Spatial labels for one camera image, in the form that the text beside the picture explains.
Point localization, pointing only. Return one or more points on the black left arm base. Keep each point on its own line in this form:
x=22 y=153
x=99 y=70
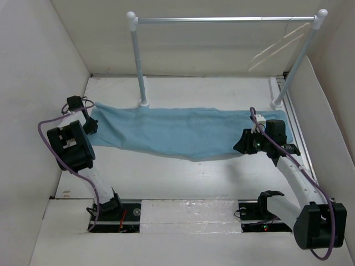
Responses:
x=125 y=221

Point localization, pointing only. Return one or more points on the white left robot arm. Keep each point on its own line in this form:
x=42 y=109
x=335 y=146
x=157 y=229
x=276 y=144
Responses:
x=70 y=141

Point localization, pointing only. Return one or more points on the cream plastic clothes hanger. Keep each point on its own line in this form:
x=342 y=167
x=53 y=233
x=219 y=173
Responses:
x=277 y=57

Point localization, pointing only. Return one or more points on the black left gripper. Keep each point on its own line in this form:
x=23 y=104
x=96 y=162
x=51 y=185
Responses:
x=93 y=127

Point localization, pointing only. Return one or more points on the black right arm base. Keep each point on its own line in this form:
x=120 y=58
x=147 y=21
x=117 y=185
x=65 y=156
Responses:
x=253 y=221

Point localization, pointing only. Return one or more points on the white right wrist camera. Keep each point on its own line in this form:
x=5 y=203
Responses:
x=259 y=123

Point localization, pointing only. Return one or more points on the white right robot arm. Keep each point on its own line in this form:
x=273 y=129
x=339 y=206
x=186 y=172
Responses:
x=316 y=222

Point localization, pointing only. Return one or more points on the aluminium side rail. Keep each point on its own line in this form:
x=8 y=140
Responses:
x=297 y=134

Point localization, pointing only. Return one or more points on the light blue trousers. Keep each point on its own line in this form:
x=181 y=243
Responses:
x=194 y=134

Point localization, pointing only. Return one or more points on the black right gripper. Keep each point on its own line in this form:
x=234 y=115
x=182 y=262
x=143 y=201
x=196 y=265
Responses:
x=243 y=144

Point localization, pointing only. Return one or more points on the white metal clothes rack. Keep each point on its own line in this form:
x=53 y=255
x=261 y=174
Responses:
x=316 y=22

